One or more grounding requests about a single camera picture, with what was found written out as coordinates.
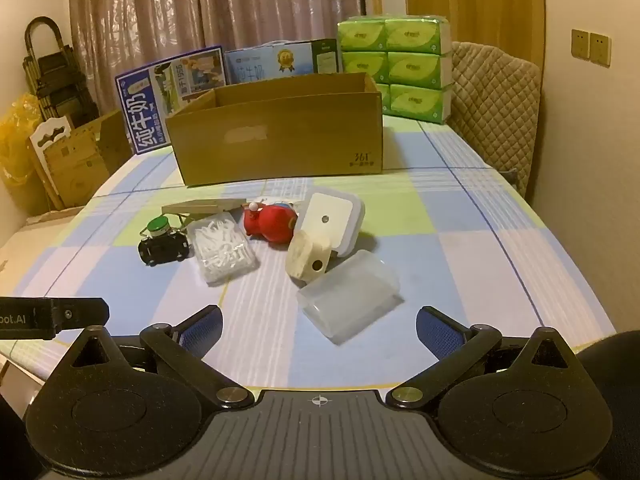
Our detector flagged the flat brown box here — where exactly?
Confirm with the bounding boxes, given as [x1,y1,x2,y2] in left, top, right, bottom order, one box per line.
[161,198,247,219]

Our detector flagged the pink curtain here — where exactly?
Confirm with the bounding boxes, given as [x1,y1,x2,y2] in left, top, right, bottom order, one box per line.
[67,0,363,111]

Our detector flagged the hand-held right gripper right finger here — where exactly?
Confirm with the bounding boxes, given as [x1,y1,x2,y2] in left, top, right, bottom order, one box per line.
[385,305,578,408]

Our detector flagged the black toy car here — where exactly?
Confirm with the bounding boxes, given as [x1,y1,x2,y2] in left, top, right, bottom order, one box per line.
[138,232,194,266]

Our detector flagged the cream electrical plug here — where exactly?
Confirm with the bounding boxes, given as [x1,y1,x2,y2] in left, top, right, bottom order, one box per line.
[286,230,333,278]

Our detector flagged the pack of green tissue packets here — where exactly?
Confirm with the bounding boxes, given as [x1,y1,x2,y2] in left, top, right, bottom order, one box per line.
[336,16,453,125]

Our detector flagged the yellow plastic bag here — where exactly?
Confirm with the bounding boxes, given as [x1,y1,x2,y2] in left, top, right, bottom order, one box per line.
[0,92,51,217]

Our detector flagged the red toy figurine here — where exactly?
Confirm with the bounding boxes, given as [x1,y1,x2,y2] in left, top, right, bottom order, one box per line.
[242,201,301,250]

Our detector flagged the flattened cardboard cartons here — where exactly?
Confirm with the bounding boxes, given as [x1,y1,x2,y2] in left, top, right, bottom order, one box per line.
[27,110,132,210]

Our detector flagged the white remote control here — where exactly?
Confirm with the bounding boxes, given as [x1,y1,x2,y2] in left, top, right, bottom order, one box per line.
[247,191,308,209]

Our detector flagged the wooden door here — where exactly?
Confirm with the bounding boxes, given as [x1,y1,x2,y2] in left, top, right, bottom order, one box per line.
[403,0,546,68]

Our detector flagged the white square night light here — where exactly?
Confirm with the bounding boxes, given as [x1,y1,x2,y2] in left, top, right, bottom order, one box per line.
[300,187,366,258]

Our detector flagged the folded black trolley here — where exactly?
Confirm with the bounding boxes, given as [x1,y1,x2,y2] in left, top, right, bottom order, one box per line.
[22,16,99,126]

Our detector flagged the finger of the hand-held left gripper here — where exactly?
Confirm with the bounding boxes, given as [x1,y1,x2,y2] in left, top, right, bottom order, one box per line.
[0,297,110,342]

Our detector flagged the translucent plastic box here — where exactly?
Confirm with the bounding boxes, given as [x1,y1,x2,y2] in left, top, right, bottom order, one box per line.
[296,249,401,345]

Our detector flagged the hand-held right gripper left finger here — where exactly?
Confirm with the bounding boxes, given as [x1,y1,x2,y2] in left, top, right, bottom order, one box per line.
[65,305,253,408]

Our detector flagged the light blue milk carton box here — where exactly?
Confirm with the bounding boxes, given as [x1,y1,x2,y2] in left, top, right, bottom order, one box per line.
[223,38,342,84]

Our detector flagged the chair with quilted beige cover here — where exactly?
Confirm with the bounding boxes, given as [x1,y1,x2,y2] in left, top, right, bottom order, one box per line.
[447,41,542,197]

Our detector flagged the dark blue milk carton box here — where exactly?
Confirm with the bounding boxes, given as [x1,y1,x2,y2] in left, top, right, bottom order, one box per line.
[115,46,229,156]

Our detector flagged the brown cardboard box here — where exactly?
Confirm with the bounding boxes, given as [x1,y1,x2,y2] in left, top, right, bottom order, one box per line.
[165,72,385,187]

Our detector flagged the bag of cotton swabs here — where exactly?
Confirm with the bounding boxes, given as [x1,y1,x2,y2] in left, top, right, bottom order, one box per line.
[187,211,260,286]

